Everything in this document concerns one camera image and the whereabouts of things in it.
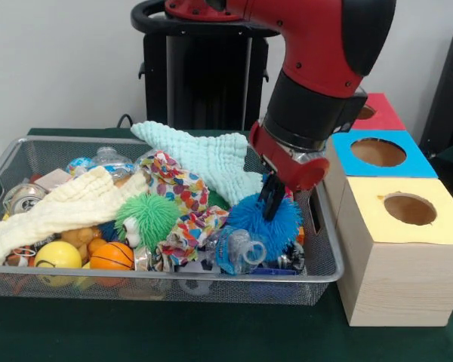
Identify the mint green cloth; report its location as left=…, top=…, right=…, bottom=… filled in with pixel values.
left=131, top=121, right=269, bottom=207

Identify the green spiky ball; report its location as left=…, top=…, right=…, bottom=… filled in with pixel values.
left=115, top=193, right=180, bottom=250

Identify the yellow smiley ball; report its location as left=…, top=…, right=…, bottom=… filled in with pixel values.
left=35, top=241, right=83, bottom=287

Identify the crushed silver can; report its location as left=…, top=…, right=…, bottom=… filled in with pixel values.
left=278, top=241, right=307, bottom=271

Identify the blue spiky ball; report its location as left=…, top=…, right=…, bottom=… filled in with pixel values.
left=226, top=192, right=304, bottom=262

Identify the colourful patterned cloth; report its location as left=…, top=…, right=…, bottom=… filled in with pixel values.
left=138, top=149, right=230, bottom=271

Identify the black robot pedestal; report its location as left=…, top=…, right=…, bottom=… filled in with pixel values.
left=131, top=0, right=288, bottom=131

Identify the orange toy basketball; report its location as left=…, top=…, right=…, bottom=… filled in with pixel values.
left=89, top=241, right=135, bottom=286

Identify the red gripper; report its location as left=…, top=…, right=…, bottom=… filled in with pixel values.
left=248, top=121, right=330, bottom=222

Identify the shallow clear mesh bin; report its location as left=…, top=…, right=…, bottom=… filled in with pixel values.
left=0, top=136, right=344, bottom=305

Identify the crushed clear water bottle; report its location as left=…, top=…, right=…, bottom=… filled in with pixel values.
left=208, top=226, right=267, bottom=275

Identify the wooden box with three holes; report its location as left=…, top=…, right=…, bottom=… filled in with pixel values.
left=325, top=92, right=453, bottom=327

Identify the pale yellow cloth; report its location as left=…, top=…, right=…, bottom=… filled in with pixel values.
left=0, top=166, right=148, bottom=266

